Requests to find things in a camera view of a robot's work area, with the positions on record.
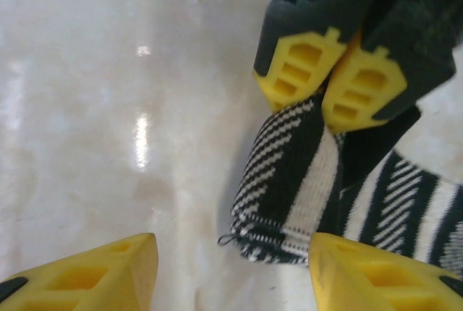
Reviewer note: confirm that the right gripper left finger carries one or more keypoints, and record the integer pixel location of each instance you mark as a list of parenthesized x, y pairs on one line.
[(72, 282)]

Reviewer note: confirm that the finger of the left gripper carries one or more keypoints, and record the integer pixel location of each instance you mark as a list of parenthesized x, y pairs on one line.
[(300, 54), (361, 90)]

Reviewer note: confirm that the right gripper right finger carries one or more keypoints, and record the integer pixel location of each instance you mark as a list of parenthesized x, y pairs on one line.
[(380, 282)]

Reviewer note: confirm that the black white striped sock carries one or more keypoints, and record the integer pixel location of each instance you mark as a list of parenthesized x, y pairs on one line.
[(285, 166)]

